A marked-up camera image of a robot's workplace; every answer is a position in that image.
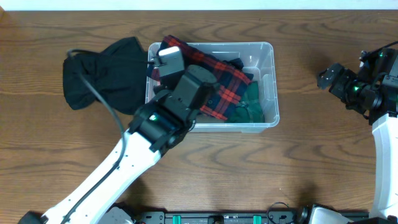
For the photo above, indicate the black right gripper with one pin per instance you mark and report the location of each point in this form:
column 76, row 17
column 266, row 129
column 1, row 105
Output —
column 347, row 77

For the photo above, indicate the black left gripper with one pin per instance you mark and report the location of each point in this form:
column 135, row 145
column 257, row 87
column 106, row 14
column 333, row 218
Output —
column 159, row 90

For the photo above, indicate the red navy plaid shirt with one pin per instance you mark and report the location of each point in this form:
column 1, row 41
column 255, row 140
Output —
column 232, row 83

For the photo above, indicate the dark navy garment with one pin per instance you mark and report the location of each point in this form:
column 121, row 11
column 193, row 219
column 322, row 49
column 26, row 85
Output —
column 237, row 63

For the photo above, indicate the dark green garment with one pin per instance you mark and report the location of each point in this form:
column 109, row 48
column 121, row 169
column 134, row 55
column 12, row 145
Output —
column 248, row 110

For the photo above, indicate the large black garment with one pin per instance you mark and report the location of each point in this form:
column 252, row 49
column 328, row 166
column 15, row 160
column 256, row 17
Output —
column 118, row 74

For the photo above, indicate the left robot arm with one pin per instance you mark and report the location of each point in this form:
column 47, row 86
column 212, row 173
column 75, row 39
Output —
column 158, row 126

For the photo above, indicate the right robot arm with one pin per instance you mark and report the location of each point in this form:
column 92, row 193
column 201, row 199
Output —
column 383, row 120

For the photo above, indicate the clear plastic storage bin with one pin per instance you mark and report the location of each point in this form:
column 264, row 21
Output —
column 258, row 60

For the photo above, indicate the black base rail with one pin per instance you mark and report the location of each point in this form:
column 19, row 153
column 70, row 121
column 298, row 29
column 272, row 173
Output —
column 119, row 216

